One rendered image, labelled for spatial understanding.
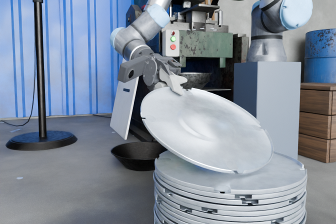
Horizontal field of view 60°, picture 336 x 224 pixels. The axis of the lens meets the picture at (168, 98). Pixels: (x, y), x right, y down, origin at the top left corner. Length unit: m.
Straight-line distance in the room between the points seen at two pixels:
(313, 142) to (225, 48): 0.70
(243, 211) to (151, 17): 0.62
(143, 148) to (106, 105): 1.50
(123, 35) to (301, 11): 0.57
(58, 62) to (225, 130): 2.36
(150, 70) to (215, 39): 1.02
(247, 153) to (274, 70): 0.57
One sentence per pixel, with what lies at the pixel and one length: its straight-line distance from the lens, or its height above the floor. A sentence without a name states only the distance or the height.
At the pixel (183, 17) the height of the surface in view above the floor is 0.75.
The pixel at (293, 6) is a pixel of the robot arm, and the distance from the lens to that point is 1.03.
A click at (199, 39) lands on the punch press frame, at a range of 1.69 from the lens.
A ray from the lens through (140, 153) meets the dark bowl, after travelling 1.44.
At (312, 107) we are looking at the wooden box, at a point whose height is 0.25.
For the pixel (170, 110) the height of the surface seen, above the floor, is 0.33.
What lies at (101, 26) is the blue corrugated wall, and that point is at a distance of 2.91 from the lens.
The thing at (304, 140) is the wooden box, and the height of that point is 0.08.
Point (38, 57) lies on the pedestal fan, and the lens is 1.84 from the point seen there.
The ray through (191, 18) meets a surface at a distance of 1.76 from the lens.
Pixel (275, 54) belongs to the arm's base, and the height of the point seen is 0.48.
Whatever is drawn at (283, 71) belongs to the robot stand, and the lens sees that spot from 1.14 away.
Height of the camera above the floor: 0.41
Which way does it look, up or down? 5 degrees down
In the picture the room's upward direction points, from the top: straight up
